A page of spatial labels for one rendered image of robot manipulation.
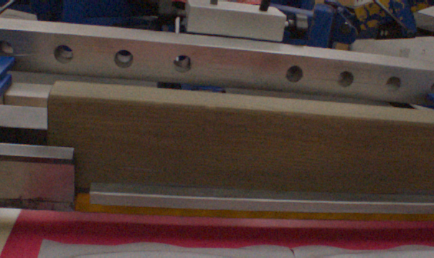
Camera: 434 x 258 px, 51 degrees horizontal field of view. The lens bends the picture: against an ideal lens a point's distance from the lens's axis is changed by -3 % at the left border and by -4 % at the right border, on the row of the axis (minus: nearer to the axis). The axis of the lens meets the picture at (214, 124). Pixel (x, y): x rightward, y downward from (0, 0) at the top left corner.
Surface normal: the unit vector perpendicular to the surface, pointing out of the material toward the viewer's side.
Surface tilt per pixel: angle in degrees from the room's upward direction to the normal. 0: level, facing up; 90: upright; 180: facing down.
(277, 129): 90
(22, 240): 0
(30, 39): 90
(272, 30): 90
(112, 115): 90
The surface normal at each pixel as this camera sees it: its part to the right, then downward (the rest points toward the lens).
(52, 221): 0.13, -0.91
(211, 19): 0.13, 0.41
